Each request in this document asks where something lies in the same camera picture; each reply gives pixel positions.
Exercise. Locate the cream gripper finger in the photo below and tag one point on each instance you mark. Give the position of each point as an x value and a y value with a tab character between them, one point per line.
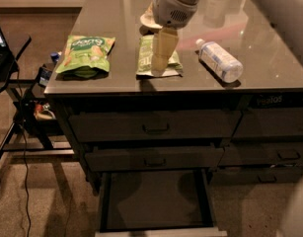
157	61
169	40

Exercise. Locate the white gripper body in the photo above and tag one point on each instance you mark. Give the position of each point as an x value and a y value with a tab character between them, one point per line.
171	11

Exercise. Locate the green rice chip bag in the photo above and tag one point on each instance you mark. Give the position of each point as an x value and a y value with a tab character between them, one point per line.
86	57

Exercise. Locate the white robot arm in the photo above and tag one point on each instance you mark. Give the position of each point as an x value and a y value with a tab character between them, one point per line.
287	17

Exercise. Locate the green kettle chip bag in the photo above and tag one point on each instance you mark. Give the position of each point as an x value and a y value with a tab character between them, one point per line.
144	63

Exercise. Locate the top left drawer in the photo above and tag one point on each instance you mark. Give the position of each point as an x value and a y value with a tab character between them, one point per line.
125	126

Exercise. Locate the middle left drawer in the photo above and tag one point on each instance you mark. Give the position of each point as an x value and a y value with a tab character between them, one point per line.
107	160

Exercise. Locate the middle right drawer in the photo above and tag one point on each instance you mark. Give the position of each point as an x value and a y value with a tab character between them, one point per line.
252	154

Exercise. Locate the top right drawer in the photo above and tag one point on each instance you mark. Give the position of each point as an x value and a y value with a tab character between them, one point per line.
268	123

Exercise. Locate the bottom right drawer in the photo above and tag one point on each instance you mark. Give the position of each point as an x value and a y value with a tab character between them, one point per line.
244	176

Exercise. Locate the open bottom drawer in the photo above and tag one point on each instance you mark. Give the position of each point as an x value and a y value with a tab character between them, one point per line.
171	203

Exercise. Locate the white paper bowl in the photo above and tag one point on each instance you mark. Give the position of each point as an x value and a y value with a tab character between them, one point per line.
147	20

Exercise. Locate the clear plastic water bottle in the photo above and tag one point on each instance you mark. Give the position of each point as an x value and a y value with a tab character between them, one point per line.
220	61

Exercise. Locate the dark cabinet counter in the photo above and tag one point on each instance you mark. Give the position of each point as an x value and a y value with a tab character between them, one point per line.
272	77

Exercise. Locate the blue capped bottle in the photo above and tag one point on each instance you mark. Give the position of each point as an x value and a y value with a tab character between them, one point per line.
55	56

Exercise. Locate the black device with screen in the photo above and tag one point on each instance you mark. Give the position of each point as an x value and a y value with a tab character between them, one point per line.
44	75

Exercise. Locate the colourful items on shelf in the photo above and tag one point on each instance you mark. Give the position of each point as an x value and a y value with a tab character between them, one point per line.
43	112

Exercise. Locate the black side desk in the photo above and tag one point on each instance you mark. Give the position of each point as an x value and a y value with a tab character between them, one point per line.
26	133

